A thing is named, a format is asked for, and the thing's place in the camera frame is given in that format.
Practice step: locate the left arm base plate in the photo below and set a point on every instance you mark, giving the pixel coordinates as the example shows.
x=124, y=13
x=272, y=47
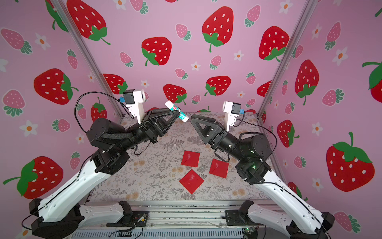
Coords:
x=129, y=220

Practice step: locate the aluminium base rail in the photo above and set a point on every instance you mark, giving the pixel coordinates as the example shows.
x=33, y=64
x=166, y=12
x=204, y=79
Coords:
x=179, y=220

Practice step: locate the red envelope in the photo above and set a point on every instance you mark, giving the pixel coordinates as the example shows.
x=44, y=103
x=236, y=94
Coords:
x=219, y=168
x=190, y=158
x=191, y=181

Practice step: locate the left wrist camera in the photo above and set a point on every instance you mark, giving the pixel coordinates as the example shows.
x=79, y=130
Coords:
x=133, y=100

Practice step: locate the floral patterned table mat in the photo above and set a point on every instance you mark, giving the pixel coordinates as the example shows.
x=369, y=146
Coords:
x=155, y=174

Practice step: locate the left aluminium frame post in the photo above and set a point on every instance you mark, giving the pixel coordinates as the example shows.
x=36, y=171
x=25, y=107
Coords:
x=63, y=13

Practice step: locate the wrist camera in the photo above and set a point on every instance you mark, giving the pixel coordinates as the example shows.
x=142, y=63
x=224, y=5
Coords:
x=232, y=110
x=133, y=100

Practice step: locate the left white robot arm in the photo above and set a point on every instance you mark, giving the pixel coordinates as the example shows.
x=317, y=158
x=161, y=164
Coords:
x=60, y=214

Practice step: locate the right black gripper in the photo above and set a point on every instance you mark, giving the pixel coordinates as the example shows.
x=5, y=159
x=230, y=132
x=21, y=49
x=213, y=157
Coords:
x=216, y=134

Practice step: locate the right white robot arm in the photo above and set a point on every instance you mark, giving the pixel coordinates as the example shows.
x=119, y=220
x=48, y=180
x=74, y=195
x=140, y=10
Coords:
x=299, y=220

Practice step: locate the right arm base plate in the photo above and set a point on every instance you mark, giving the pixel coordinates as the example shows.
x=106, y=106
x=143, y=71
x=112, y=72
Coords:
x=235, y=218

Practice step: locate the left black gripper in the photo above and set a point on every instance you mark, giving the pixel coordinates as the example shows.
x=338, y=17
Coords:
x=145, y=131

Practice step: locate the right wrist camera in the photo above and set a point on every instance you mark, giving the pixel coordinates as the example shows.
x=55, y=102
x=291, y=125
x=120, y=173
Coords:
x=232, y=110

